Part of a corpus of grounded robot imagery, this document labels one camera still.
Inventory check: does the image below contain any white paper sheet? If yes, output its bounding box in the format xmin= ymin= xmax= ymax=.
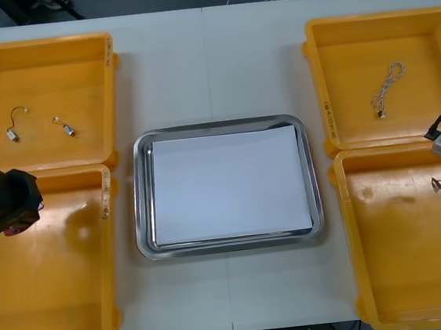
xmin=144 ymin=123 xmax=314 ymax=248

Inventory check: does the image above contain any metal solenoid with white label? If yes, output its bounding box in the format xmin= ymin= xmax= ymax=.
xmin=2 ymin=106 xmax=33 ymax=145

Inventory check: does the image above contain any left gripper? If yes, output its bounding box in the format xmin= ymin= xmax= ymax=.
xmin=0 ymin=164 xmax=49 ymax=238

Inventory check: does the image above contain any twisted white-grey wire harness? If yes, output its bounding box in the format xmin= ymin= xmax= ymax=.
xmin=367 ymin=60 xmax=412 ymax=121

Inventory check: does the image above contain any black chair leg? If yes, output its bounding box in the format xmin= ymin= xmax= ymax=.
xmin=47 ymin=0 xmax=86 ymax=23

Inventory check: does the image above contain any small dark metal solenoid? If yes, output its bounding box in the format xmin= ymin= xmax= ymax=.
xmin=52 ymin=114 xmax=76 ymax=139

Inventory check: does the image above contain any yellow-orange plastic bin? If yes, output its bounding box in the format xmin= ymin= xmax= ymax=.
xmin=297 ymin=5 xmax=441 ymax=160
xmin=0 ymin=161 xmax=135 ymax=330
xmin=324 ymin=140 xmax=441 ymax=330
xmin=0 ymin=29 xmax=132 ymax=183

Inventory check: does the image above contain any steel tray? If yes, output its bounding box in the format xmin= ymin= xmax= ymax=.
xmin=124 ymin=111 xmax=328 ymax=263

